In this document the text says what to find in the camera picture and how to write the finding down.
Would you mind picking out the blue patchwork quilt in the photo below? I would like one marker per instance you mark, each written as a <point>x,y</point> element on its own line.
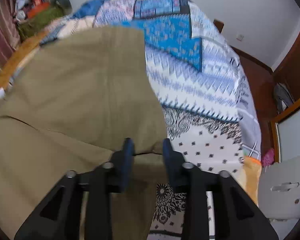
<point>196,76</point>

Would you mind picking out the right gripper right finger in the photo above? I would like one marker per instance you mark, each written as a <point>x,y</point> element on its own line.
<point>236,215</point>

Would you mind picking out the white wall socket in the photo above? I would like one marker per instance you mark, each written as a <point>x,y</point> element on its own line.
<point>240,37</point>

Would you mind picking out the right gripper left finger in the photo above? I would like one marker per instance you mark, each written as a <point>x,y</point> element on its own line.
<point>58,214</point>

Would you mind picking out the striped red curtain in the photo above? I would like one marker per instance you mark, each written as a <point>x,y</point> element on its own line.
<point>9,35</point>

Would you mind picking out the orange box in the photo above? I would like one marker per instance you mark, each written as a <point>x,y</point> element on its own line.
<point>37,9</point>

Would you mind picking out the wooden door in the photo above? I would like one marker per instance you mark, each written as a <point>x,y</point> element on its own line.
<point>288,72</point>

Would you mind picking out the wooden lap tray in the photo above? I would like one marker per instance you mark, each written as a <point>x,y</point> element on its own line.
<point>24,49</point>

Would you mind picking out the green storage basket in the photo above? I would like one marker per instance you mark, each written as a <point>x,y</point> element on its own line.
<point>36,24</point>

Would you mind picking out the khaki cargo pants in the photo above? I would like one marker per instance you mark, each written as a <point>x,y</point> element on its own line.
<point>70,108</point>

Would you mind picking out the frosted sliding wardrobe door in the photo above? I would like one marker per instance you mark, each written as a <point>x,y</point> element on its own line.
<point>286,133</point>

